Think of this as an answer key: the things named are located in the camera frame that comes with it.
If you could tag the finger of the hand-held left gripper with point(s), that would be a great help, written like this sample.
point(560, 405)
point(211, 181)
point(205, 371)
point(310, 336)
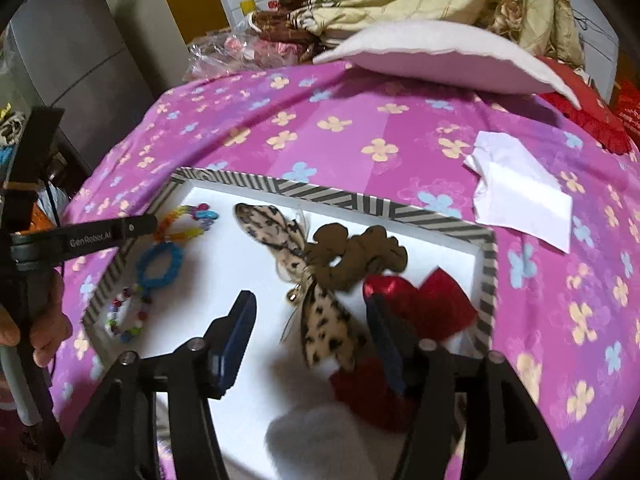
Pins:
point(115, 235)

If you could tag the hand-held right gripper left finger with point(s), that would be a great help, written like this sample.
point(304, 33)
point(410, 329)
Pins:
point(240, 332)

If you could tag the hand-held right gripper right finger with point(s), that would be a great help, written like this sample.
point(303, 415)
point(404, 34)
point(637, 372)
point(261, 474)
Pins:
point(387, 345)

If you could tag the striped shallow cardboard box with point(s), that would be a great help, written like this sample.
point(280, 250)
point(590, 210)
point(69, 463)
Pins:
point(235, 280)

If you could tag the red shiny hair bow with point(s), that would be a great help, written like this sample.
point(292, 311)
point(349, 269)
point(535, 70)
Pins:
point(430, 305)

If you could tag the leopard print hair bow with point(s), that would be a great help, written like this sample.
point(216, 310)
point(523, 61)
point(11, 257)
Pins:
point(320, 325)

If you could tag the brown scrunchie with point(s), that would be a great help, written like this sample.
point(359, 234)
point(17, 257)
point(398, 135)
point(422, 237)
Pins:
point(360, 257)

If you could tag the person's left hand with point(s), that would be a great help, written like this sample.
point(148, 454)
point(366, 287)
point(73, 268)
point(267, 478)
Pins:
point(56, 332)

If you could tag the grey refrigerator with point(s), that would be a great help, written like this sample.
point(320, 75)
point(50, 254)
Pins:
point(75, 50)

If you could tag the white folded paper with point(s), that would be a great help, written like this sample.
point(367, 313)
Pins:
point(520, 200)

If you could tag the purple floral bed sheet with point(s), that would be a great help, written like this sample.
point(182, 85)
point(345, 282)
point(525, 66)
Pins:
point(350, 145)

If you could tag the clear plastic bag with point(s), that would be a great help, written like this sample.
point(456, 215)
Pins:
point(220, 55)

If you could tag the orange wooden door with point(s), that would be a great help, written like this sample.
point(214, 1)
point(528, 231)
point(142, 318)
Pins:
point(192, 0)

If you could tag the small yellow object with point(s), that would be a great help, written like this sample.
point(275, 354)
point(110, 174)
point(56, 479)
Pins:
point(247, 7)

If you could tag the brown patterned cloth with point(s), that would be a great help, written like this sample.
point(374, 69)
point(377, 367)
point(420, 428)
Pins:
point(285, 27)

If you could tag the white pillow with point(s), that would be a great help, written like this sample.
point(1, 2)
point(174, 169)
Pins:
point(450, 55)

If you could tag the red fringed cloth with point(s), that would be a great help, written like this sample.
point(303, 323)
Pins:
point(590, 110)

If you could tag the red paper bag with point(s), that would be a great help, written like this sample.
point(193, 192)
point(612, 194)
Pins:
point(629, 110)

